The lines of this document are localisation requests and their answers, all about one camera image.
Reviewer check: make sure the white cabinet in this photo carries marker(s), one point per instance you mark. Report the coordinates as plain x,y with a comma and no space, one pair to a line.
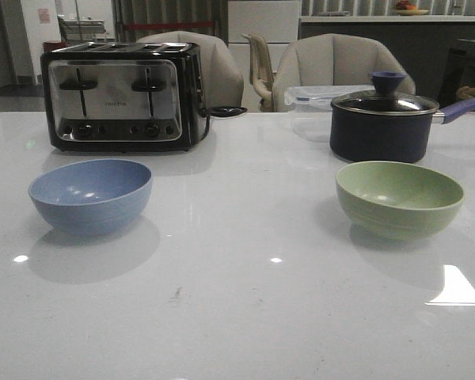
276,21

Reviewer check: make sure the black and chrome toaster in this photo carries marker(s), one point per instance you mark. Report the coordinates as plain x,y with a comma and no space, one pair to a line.
125,97

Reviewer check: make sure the dark blue saucepan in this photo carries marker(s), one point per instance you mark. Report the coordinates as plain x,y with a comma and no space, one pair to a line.
360,137

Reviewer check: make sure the glass pot lid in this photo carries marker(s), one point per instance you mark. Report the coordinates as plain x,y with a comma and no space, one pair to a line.
385,98

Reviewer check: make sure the cream plastic chair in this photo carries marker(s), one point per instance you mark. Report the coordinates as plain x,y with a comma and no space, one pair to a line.
261,75

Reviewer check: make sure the fruit plate on counter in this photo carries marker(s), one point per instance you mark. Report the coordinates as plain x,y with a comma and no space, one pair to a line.
407,8

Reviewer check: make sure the wicker basket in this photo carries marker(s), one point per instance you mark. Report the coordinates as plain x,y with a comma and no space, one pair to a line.
463,94

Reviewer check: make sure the clear plastic food container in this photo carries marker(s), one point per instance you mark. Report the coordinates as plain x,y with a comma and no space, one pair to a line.
310,111

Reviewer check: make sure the beige armchair right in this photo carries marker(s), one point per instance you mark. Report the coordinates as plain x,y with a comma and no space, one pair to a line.
330,60

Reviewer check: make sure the blue bowl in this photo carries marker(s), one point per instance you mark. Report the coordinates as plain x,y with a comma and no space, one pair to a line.
92,197

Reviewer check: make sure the beige armchair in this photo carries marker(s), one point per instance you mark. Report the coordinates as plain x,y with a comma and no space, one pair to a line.
330,60
223,82

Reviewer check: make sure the green bowl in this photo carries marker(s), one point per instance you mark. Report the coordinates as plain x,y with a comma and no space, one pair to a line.
397,200

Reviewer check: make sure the beige armchair left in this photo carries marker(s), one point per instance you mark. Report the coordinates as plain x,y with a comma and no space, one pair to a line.
223,82

